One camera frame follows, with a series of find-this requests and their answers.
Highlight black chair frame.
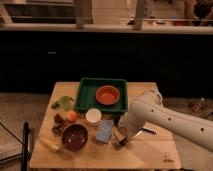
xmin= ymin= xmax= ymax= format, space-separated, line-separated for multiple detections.
xmin=0 ymin=122 xmax=31 ymax=171

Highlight brown toy grapes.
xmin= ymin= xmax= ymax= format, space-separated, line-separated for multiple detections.
xmin=52 ymin=114 xmax=67 ymax=136

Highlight white cup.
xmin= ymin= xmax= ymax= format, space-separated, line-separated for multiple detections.
xmin=86 ymin=108 xmax=102 ymax=126

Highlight green plastic tray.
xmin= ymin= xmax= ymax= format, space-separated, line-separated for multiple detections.
xmin=75 ymin=78 xmax=128 ymax=114

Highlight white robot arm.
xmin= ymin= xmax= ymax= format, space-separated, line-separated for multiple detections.
xmin=118 ymin=90 xmax=213 ymax=152

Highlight orange bowl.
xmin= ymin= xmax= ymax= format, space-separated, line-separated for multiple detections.
xmin=96 ymin=85 xmax=120 ymax=105

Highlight green toy vegetable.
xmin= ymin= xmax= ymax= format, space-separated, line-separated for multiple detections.
xmin=51 ymin=96 xmax=73 ymax=111

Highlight purple bowl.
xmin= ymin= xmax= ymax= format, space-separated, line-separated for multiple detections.
xmin=61 ymin=124 xmax=88 ymax=152

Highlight silver fork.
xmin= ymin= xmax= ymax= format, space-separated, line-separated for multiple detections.
xmin=114 ymin=131 xmax=142 ymax=150

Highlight blue sponge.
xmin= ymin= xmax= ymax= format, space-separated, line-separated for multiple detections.
xmin=96 ymin=120 xmax=114 ymax=144

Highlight orange fruit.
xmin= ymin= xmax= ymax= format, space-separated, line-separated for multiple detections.
xmin=66 ymin=110 xmax=78 ymax=123

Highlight dark brown board eraser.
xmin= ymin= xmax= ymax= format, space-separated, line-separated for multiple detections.
xmin=113 ymin=133 xmax=126 ymax=146

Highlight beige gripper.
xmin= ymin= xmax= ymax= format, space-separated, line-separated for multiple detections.
xmin=118 ymin=115 xmax=137 ymax=138

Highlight black handled dish brush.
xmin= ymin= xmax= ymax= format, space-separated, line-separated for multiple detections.
xmin=113 ymin=115 xmax=158 ymax=136

